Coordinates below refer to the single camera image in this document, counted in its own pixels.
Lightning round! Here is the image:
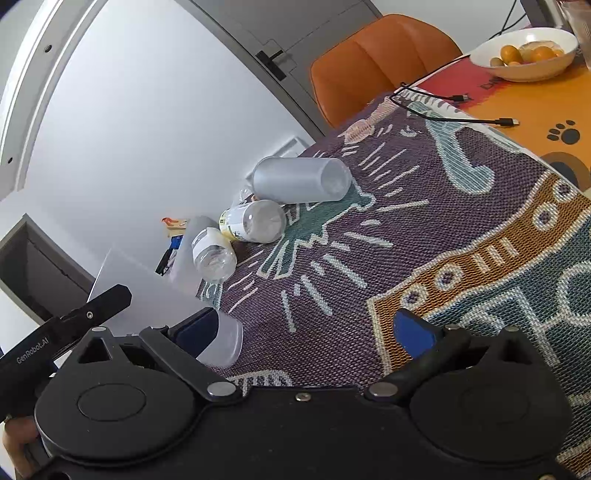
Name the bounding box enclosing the frosted plastic tumbler lying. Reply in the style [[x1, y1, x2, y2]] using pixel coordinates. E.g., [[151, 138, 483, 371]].
[[245, 157, 352, 204]]

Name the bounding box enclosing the orange leather chair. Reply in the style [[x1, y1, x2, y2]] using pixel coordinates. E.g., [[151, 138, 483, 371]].
[[310, 14, 462, 128]]

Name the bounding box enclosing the white fruit bowl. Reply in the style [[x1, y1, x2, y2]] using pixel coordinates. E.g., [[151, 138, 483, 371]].
[[469, 27, 579, 83]]

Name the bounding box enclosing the grey door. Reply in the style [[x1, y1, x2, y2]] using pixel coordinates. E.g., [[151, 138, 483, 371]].
[[179, 0, 382, 140]]

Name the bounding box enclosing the person's left hand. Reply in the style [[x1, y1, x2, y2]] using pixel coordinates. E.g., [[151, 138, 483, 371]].
[[2, 417, 38, 479]]

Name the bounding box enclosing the black door handle lock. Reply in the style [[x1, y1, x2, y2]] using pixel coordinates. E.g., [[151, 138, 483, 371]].
[[256, 49, 297, 82]]

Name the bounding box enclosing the frosted cartoon plastic cup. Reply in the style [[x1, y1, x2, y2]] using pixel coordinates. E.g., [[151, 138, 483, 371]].
[[89, 248, 243, 368]]

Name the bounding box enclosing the patterned woven table cloth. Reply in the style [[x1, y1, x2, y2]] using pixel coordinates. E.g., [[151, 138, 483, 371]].
[[198, 97, 590, 478]]

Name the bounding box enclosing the orange paw print mat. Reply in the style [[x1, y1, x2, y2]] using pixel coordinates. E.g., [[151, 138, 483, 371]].
[[418, 57, 590, 192]]

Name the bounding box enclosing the clear bottle white label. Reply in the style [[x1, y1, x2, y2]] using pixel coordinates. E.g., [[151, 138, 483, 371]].
[[180, 216, 238, 284]]

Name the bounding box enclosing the clear bottle yellow label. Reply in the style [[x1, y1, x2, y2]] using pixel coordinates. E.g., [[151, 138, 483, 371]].
[[218, 200, 287, 244]]

